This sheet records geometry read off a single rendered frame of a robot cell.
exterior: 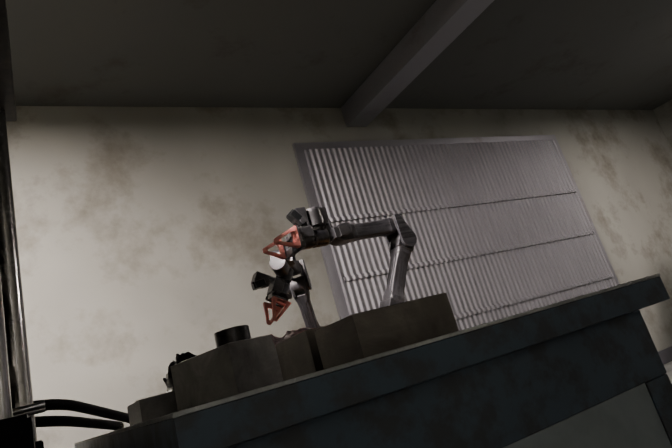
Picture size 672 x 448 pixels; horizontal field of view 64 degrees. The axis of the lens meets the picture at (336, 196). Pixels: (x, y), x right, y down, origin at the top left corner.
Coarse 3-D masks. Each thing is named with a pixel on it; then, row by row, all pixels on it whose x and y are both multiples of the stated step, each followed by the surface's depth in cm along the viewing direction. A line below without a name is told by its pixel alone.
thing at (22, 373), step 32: (0, 128) 162; (0, 160) 158; (0, 192) 155; (0, 224) 152; (0, 256) 149; (0, 288) 47; (0, 320) 45; (0, 352) 44; (0, 384) 43; (0, 416) 42; (32, 416) 139
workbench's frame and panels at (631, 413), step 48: (624, 288) 74; (480, 336) 60; (528, 336) 63; (576, 336) 69; (624, 336) 73; (336, 384) 50; (384, 384) 52; (432, 384) 57; (480, 384) 59; (528, 384) 62; (576, 384) 66; (624, 384) 69; (144, 432) 56; (192, 432) 43; (240, 432) 45; (288, 432) 48; (336, 432) 50; (384, 432) 52; (432, 432) 55; (480, 432) 57; (528, 432) 60; (576, 432) 63; (624, 432) 66
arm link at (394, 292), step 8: (392, 240) 190; (400, 240) 186; (392, 248) 189; (400, 248) 185; (408, 248) 186; (392, 256) 186; (400, 256) 184; (408, 256) 185; (392, 264) 184; (400, 264) 183; (392, 272) 182; (400, 272) 182; (392, 280) 179; (400, 280) 180; (392, 288) 178; (400, 288) 179; (384, 296) 180; (392, 296) 176; (400, 296) 177; (384, 304) 176; (392, 304) 174
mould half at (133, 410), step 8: (184, 360) 151; (168, 392) 146; (144, 400) 143; (152, 400) 143; (160, 400) 144; (168, 400) 145; (128, 408) 161; (136, 408) 147; (144, 408) 142; (152, 408) 143; (160, 408) 143; (168, 408) 144; (176, 408) 145; (136, 416) 148; (144, 416) 141; (152, 416) 142; (160, 416) 143
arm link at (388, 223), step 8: (392, 216) 188; (400, 216) 188; (344, 224) 177; (352, 224) 179; (360, 224) 182; (368, 224) 183; (376, 224) 185; (384, 224) 186; (392, 224) 187; (400, 224) 187; (352, 232) 178; (360, 232) 180; (368, 232) 182; (376, 232) 184; (384, 232) 185; (392, 232) 187; (400, 232) 185; (408, 232) 187; (336, 240) 176; (344, 240) 176; (352, 240) 180; (408, 240) 186; (416, 240) 187
